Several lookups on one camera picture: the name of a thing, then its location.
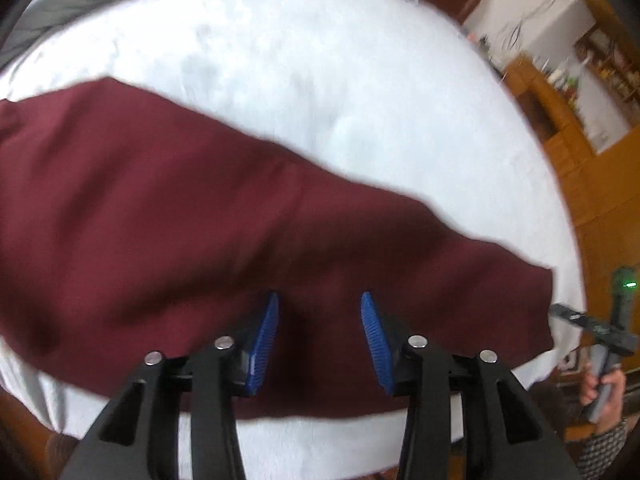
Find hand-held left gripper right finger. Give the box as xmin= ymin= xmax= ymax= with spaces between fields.
xmin=360 ymin=291 xmax=581 ymax=480

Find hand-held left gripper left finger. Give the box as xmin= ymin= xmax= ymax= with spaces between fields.
xmin=60 ymin=291 xmax=281 ymax=480

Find maroon pants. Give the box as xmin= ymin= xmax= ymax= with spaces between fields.
xmin=0 ymin=76 xmax=558 ymax=420

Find person's right forearm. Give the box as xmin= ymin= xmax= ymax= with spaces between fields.
xmin=574 ymin=419 xmax=629 ymax=480

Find person's right hand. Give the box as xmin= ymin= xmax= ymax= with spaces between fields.
xmin=579 ymin=367 xmax=627 ymax=432

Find wooden desk cabinet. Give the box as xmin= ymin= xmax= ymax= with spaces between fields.
xmin=502 ymin=55 xmax=640 ymax=346

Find white bottle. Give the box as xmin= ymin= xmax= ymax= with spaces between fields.
xmin=547 ymin=57 xmax=568 ymax=92

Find wooden wall shelf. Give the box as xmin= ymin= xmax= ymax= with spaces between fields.
xmin=574 ymin=0 xmax=640 ymax=108

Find hanging wall cables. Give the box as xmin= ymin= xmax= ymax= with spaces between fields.
xmin=497 ymin=0 xmax=586 ymax=58

